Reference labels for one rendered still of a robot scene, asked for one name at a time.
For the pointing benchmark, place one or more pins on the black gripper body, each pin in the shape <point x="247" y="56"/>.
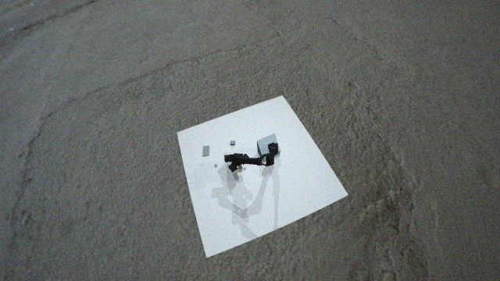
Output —
<point x="233" y="167"/>

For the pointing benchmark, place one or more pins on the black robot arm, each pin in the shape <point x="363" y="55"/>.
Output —
<point x="238" y="159"/>

